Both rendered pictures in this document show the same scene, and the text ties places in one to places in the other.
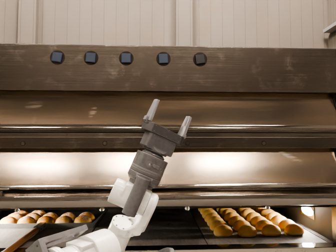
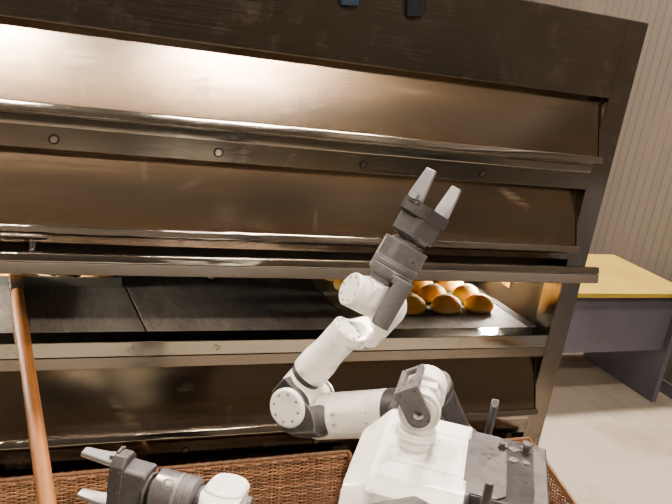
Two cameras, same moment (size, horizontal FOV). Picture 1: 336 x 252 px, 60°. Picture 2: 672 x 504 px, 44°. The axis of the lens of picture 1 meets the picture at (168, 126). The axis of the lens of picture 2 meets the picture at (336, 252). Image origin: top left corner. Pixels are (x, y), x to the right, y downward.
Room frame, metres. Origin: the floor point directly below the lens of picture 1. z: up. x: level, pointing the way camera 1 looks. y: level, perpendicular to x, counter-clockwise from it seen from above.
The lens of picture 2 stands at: (-0.55, 0.75, 2.03)
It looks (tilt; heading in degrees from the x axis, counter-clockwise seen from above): 17 degrees down; 337
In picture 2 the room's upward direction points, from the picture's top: 10 degrees clockwise
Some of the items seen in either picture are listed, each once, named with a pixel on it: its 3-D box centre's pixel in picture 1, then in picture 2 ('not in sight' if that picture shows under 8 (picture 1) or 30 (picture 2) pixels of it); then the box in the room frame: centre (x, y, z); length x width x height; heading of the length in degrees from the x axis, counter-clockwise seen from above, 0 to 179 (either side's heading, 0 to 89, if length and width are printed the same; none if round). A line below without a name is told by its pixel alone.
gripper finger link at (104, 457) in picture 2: not in sight; (100, 453); (0.73, 0.57, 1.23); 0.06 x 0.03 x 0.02; 58
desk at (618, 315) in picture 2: not in sight; (552, 328); (3.30, -2.38, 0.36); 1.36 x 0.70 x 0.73; 94
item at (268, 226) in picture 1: (243, 216); (390, 272); (1.79, -0.46, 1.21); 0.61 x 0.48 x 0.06; 3
